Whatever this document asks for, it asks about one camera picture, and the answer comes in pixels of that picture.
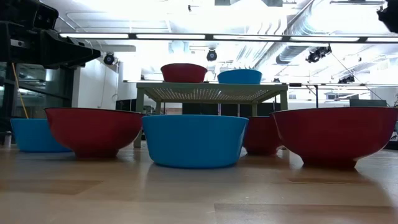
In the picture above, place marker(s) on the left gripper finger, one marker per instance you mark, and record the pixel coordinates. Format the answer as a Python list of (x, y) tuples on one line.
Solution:
[(68, 53)]

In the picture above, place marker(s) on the red mini bowl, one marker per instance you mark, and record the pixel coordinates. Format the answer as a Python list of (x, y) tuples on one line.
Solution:
[(183, 74), (332, 133), (93, 130), (261, 135)]

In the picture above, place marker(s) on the blue mini bowl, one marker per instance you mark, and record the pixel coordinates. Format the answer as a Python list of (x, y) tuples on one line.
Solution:
[(194, 140), (31, 135), (239, 77)]

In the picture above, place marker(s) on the black monitor on arm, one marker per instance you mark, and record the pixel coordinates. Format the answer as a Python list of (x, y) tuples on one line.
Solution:
[(368, 103)]

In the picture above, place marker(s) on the black ceiling spotlight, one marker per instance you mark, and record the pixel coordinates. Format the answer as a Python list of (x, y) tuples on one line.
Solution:
[(211, 55), (346, 80), (317, 54), (109, 58)]

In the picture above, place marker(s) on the dark framed glass partition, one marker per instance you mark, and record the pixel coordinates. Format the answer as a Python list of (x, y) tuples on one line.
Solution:
[(40, 93)]

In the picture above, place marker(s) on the black desk monitors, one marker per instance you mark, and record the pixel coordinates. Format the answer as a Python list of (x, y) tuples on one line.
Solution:
[(126, 105)]

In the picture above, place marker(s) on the small white cylinder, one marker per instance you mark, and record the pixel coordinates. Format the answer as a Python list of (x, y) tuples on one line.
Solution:
[(7, 140)]

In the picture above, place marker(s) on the long overhead light bar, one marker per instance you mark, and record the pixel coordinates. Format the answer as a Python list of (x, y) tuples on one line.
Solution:
[(171, 36)]

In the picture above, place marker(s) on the green perforated metal shelf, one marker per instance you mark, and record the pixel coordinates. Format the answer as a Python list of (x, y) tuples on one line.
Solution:
[(211, 93)]

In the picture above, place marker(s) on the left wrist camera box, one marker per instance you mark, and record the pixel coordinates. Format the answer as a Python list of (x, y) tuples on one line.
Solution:
[(46, 17)]

